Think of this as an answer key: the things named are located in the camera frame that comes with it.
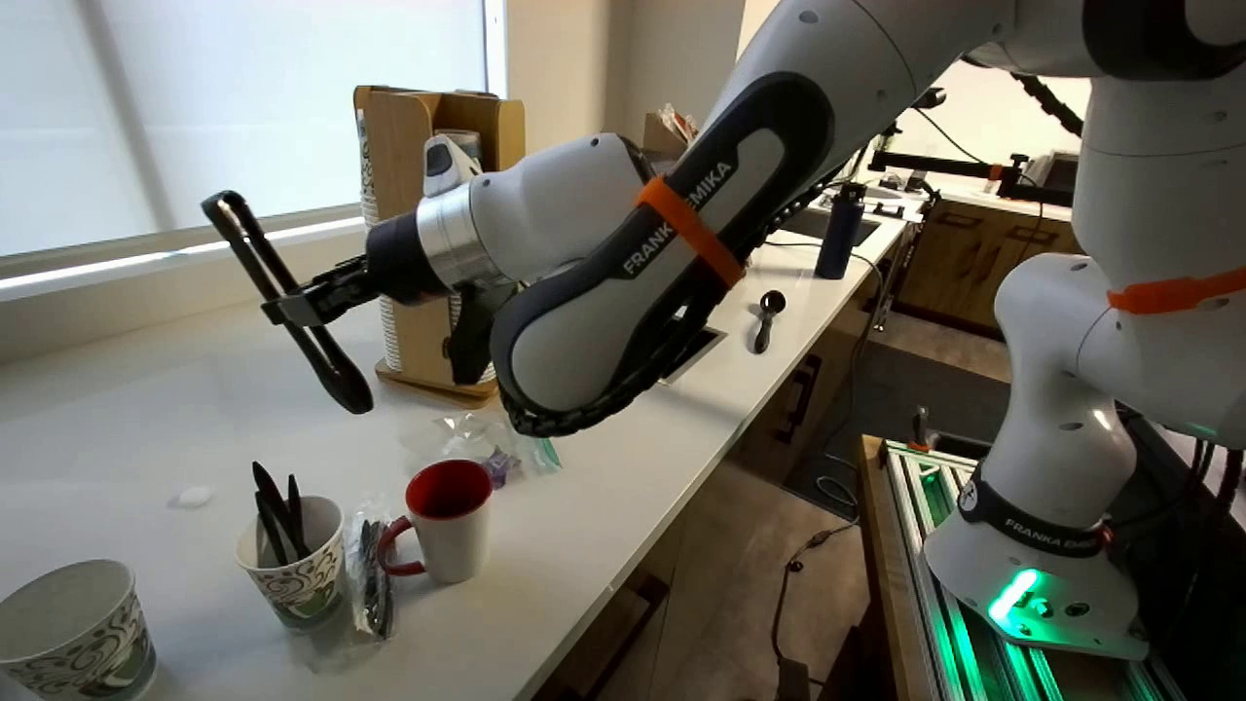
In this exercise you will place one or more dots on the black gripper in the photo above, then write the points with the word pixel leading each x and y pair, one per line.
pixel 394 258

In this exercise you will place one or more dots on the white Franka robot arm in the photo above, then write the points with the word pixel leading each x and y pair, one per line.
pixel 843 53

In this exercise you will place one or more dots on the wooden cup dispenser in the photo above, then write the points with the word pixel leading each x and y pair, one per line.
pixel 392 140

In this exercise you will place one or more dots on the paper cup brown swirl print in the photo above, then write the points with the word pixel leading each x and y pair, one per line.
pixel 307 584

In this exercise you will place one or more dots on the paper cup green swirl print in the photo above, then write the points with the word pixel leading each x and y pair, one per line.
pixel 78 648

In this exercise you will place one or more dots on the white window roller blind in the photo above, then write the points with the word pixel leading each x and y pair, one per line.
pixel 259 101

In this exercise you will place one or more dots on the clear zip bag green seal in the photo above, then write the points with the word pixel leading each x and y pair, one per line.
pixel 472 434

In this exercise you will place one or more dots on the black plastic utensil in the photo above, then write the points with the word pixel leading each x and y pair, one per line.
pixel 265 539
pixel 270 501
pixel 295 512

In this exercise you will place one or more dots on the small white round lid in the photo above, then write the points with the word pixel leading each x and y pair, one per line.
pixel 193 497

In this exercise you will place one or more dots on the purple packet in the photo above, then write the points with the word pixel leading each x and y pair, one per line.
pixel 499 462

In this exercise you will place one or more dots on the white mug red inside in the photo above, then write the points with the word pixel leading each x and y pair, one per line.
pixel 455 548

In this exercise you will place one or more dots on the plastic wrapped black cutlery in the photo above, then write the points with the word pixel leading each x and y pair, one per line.
pixel 377 584

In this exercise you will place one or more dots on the small brown box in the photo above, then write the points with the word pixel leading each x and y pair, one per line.
pixel 669 133

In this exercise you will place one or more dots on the black coffee scoop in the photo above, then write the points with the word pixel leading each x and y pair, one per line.
pixel 766 313

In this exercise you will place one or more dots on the black cylinder bottle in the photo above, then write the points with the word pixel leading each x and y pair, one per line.
pixel 839 236

